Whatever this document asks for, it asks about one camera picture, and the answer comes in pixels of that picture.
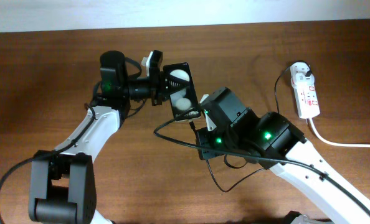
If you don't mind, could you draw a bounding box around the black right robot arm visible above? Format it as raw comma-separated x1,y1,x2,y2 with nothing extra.
197,87,370,223

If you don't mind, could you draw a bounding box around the black charger cable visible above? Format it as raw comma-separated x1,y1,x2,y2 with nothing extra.
189,59,313,193

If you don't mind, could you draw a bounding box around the white power strip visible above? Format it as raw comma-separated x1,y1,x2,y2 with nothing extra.
290,79,320,119

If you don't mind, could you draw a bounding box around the white charger adapter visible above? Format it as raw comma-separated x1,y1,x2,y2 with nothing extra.
290,62,315,86

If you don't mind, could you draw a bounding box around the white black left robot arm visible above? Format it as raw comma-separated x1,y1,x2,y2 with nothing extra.
29,50,191,223

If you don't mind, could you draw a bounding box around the white power strip cord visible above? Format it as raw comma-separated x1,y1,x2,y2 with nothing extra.
306,117,370,149

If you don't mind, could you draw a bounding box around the black Galaxy flip phone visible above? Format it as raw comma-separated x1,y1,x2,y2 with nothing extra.
163,62,201,121

